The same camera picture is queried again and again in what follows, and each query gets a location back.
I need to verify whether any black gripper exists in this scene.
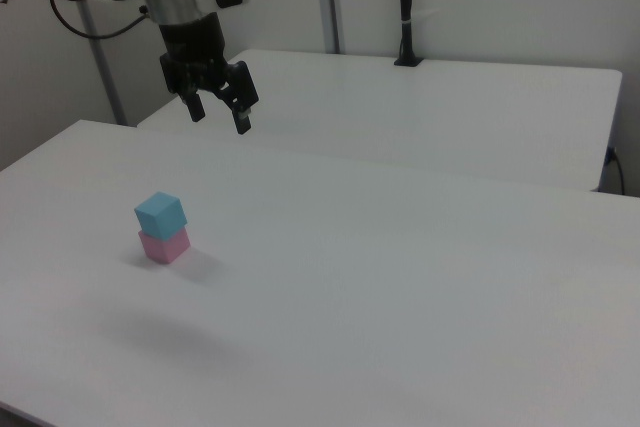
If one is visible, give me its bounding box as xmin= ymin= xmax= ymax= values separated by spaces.
xmin=157 ymin=12 xmax=261 ymax=136

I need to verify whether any blue cube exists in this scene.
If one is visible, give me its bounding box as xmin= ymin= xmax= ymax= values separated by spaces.
xmin=133 ymin=191 xmax=189 ymax=241

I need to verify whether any pink cube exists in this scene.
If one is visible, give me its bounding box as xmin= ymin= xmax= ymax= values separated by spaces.
xmin=137 ymin=226 xmax=192 ymax=265

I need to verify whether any white side table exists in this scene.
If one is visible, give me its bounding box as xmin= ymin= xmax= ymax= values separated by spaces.
xmin=135 ymin=48 xmax=624 ymax=194

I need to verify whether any black pole with base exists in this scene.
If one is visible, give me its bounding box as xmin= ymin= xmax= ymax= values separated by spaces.
xmin=393 ymin=0 xmax=426 ymax=68

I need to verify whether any grey slanted frame post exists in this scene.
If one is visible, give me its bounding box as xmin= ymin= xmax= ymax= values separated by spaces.
xmin=77 ymin=0 xmax=128 ymax=127

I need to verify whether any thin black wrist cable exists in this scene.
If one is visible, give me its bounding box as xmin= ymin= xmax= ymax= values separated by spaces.
xmin=47 ymin=0 xmax=152 ymax=40

